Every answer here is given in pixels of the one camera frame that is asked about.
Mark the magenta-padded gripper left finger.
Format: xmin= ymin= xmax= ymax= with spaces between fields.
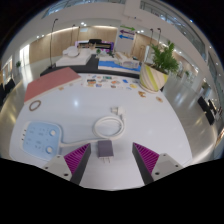
xmin=42 ymin=143 xmax=92 ymax=186

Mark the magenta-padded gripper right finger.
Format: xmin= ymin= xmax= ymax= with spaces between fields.
xmin=131 ymin=142 xmax=184 ymax=186

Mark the grey purple charger block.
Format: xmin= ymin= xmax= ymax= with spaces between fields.
xmin=97 ymin=139 xmax=115 ymax=165

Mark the light blue power strip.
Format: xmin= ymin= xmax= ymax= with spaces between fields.
xmin=21 ymin=120 xmax=64 ymax=162

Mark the group of black chairs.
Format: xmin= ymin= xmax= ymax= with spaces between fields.
xmin=0 ymin=78 xmax=16 ymax=101
xmin=197 ymin=95 xmax=222 ymax=126

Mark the pink flat board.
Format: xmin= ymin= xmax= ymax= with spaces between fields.
xmin=23 ymin=66 xmax=83 ymax=104

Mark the potted plant in striped pot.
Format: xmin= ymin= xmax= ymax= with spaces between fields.
xmin=139 ymin=40 xmax=181 ymax=94

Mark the sheet of colourful stickers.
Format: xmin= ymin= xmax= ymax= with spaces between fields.
xmin=81 ymin=74 xmax=139 ymax=91

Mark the black display table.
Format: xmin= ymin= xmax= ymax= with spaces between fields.
xmin=39 ymin=63 xmax=141 ymax=80

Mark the white architectural model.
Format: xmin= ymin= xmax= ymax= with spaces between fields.
xmin=55 ymin=45 xmax=93 ymax=68

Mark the blue-based architectural model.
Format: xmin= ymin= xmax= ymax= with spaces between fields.
xmin=98 ymin=51 xmax=143 ymax=73

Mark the black floor lamp stand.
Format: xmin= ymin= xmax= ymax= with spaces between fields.
xmin=49 ymin=18 xmax=59 ymax=69

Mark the black digital piano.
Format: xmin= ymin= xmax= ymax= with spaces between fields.
xmin=74 ymin=38 xmax=113 ymax=51

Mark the arrow direction sign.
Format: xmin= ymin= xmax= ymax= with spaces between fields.
xmin=118 ymin=24 xmax=137 ymax=42

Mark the white coiled power cable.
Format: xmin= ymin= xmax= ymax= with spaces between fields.
xmin=59 ymin=105 xmax=127 ymax=148

